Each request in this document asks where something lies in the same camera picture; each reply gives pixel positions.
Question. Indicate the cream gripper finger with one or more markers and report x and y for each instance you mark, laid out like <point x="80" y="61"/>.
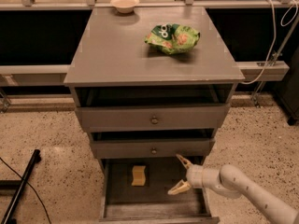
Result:
<point x="180" y="187"/>
<point x="185" y="162"/>

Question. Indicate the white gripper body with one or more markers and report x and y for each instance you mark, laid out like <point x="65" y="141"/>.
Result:
<point x="195" y="175"/>

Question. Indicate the yellow sponge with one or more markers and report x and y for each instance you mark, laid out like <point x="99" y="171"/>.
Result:
<point x="139" y="177"/>

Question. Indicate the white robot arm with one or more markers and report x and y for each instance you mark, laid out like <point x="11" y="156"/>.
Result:
<point x="231" y="182"/>

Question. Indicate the brass middle drawer knob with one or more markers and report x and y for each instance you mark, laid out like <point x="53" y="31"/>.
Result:
<point x="153" y="151"/>

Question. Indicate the brass drawer knob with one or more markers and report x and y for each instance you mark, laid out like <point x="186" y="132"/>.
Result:
<point x="154" y="120"/>
<point x="153" y="151"/>

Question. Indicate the grey top drawer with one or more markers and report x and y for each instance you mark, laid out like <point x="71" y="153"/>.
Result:
<point x="138" y="118"/>

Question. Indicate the grey open bottom drawer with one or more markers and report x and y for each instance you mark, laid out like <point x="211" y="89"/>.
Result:
<point x="123" y="203"/>

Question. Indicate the brass top drawer knob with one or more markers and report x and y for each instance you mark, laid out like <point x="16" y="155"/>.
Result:
<point x="154" y="120"/>

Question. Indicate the grey middle drawer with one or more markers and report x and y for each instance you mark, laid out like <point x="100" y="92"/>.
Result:
<point x="141" y="148"/>

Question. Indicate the grey wooden drawer cabinet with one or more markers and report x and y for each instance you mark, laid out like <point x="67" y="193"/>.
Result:
<point x="114" y="67"/>

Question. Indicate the green crumpled chip bag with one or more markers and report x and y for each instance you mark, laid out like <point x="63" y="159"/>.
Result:
<point x="172" y="38"/>

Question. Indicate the black metal stand leg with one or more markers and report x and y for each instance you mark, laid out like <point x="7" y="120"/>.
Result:
<point x="8" y="216"/>

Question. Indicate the small white bowl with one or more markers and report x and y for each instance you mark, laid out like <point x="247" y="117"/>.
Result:
<point x="124" y="6"/>

